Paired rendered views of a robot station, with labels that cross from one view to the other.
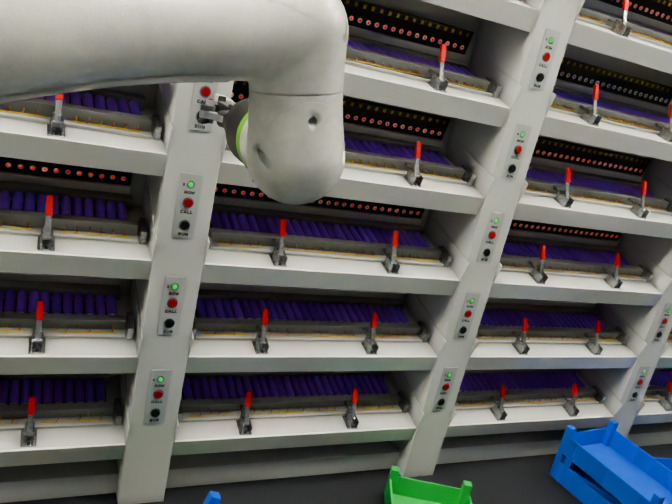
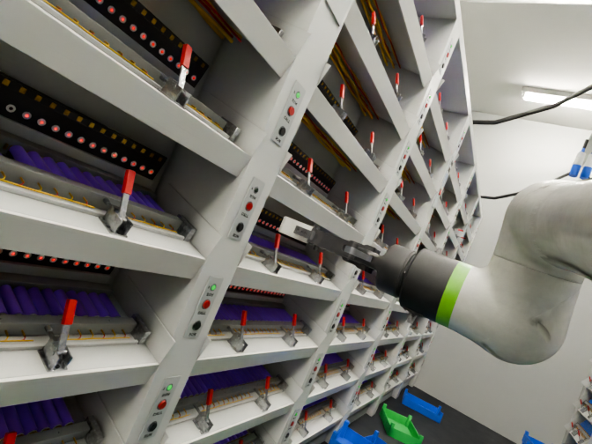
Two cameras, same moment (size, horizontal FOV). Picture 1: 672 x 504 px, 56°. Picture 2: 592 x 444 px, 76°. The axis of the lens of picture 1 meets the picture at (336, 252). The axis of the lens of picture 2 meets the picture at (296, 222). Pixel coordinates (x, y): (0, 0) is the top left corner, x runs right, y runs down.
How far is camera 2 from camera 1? 0.76 m
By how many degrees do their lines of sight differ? 37
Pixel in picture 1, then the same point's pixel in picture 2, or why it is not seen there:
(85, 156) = (138, 258)
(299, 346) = (224, 416)
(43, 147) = (102, 247)
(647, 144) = not seen: hidden behind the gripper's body
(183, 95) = (234, 207)
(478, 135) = not seen: hidden behind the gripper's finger
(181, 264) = (181, 364)
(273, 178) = (544, 350)
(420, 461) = not seen: outside the picture
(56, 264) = (64, 386)
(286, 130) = (568, 311)
